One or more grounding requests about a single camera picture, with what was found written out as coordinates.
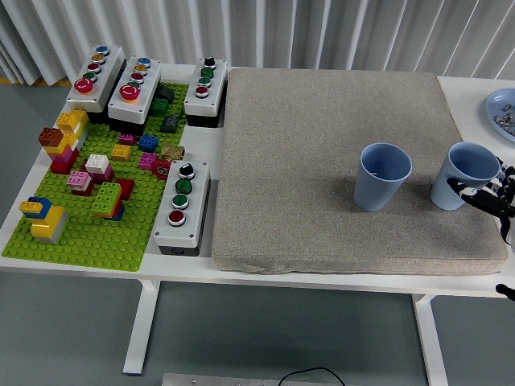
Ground dark green toy brick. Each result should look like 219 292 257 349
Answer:
150 97 170 117

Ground pile of metal nuts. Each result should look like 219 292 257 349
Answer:
493 103 515 133

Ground pink brick on red stack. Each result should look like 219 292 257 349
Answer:
66 170 95 197

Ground black cable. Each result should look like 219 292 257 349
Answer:
279 366 346 386

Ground blue ribbed cup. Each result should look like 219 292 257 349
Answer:
430 141 502 211
353 143 414 213

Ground white table leg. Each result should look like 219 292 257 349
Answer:
412 295 448 386
122 279 161 377

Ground yellow toy brick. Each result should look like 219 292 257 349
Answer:
110 143 132 162

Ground yellow white grey brick stack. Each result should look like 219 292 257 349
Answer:
56 109 90 150

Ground four-control selector switch box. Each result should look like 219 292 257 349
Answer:
153 159 212 257
183 56 229 129

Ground white vertical blinds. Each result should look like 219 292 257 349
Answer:
0 0 515 85

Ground brown yellow pink red brick tower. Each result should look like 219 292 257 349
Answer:
38 127 80 175

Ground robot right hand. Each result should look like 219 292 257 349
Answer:
446 156 515 253

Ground white brick on maroon stack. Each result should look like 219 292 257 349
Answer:
84 154 115 184

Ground grey-brown fabric mat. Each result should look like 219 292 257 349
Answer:
212 67 508 277

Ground red sloped toy brick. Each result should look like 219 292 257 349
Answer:
114 178 136 200

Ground yellow blue brick duck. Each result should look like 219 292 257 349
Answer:
19 196 69 245

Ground green orange blue brick stack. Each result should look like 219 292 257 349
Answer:
91 182 126 222

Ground five-button control box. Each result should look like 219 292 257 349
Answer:
107 55 163 133
66 43 126 121

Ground blue plate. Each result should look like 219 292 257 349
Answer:
484 88 515 144

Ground blue toy brick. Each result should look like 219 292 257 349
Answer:
138 133 159 153

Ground green studded baseplate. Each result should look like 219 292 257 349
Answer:
2 82 190 274

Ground brass valve red handwheel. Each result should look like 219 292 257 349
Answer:
151 143 186 178

